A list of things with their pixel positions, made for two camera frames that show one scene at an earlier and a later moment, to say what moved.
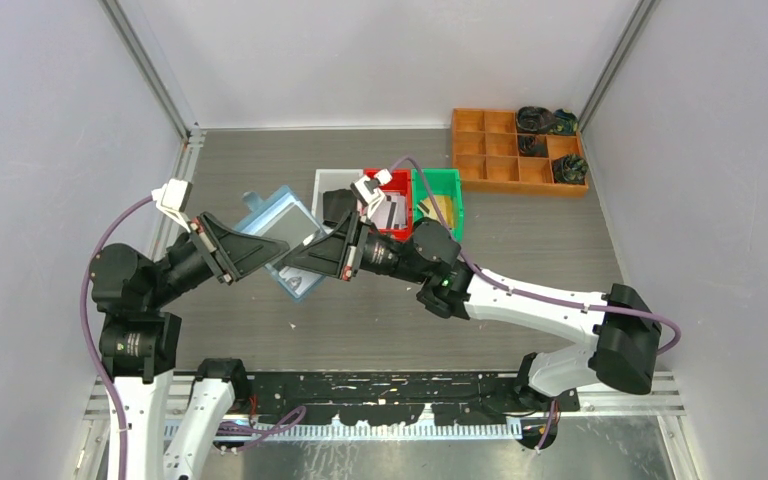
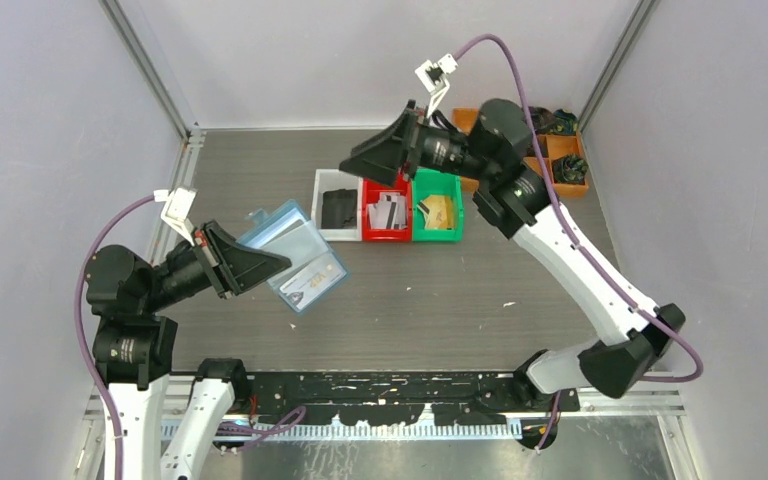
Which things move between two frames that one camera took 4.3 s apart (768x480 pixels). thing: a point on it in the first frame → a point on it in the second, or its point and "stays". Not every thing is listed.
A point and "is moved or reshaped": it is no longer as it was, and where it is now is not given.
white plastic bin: (328, 180) stays
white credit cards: (391, 211) stays
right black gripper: (334, 254) → (386, 153)
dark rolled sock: (566, 123) stays
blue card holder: (287, 218) is moved or reshaped
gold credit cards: (427, 209) stays
